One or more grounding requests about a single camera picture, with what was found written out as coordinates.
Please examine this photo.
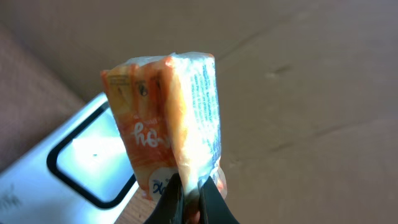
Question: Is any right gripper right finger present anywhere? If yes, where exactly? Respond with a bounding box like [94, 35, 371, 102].
[200, 177, 239, 224]

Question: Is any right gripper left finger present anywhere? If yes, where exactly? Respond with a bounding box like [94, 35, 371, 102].
[144, 174, 184, 224]

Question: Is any orange Kleenex tissue pack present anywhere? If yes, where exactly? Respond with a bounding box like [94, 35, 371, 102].
[100, 52, 227, 223]

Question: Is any white barcode scanner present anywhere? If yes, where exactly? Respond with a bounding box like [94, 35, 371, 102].
[1, 93, 138, 223]

